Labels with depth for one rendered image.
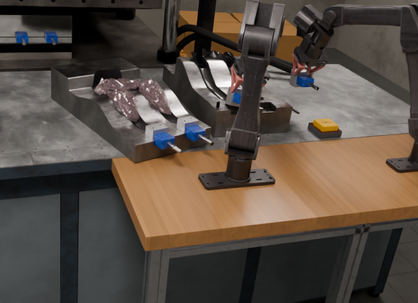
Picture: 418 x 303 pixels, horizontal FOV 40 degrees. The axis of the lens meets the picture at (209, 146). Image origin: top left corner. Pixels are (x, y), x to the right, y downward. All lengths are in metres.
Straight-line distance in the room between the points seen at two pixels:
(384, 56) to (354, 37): 0.51
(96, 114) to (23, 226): 0.37
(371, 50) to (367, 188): 4.06
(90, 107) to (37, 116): 0.19
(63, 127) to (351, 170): 0.85
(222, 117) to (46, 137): 0.51
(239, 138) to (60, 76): 0.66
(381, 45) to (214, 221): 4.31
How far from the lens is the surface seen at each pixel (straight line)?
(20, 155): 1.58
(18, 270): 1.78
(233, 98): 1.71
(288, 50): 4.81
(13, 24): 2.30
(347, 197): 1.55
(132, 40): 2.67
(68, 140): 1.65
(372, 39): 5.62
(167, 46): 2.39
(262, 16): 1.41
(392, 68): 5.38
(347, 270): 1.64
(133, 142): 1.53
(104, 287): 1.89
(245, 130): 1.44
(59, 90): 1.87
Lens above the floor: 1.54
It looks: 26 degrees down
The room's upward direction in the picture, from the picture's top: 7 degrees clockwise
